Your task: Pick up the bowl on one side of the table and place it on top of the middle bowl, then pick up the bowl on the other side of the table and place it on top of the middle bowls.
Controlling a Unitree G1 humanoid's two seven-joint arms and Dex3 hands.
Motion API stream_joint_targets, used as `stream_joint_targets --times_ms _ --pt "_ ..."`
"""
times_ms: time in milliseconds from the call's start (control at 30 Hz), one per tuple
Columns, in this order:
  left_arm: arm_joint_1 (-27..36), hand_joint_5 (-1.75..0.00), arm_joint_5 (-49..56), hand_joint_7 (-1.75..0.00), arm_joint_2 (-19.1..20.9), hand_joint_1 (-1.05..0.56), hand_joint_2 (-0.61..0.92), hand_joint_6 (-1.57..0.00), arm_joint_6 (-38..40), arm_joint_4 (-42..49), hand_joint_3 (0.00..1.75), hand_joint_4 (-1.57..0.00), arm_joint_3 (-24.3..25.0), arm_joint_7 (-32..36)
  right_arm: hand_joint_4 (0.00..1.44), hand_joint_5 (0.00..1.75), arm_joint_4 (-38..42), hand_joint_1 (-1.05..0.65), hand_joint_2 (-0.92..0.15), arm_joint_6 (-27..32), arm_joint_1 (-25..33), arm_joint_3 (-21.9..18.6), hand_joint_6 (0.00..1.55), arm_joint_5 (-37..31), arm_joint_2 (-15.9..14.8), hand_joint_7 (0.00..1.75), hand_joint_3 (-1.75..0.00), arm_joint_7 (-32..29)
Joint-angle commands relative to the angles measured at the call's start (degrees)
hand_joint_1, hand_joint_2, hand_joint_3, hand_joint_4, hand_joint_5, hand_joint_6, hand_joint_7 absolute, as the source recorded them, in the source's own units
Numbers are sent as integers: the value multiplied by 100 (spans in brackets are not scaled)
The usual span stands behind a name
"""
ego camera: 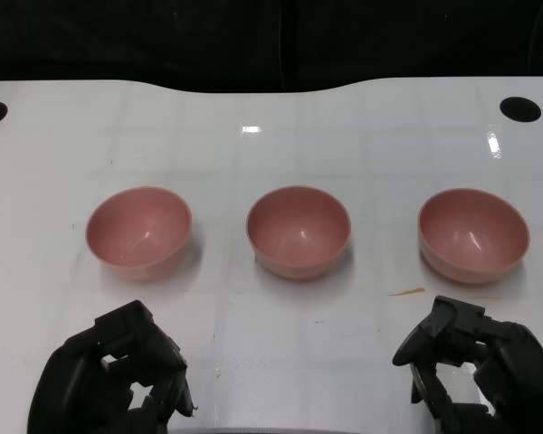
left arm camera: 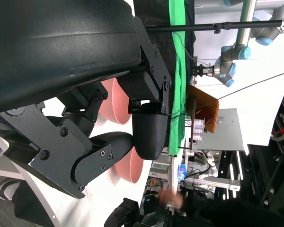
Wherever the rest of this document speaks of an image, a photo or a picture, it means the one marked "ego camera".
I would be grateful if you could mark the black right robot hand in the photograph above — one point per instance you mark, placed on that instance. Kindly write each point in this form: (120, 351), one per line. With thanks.
(516, 357)

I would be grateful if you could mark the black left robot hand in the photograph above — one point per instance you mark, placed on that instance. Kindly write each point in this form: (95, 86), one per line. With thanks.
(81, 361)

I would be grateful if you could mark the pink plastic bowl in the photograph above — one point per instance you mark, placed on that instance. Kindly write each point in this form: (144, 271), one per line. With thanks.
(473, 235)
(138, 235)
(298, 235)

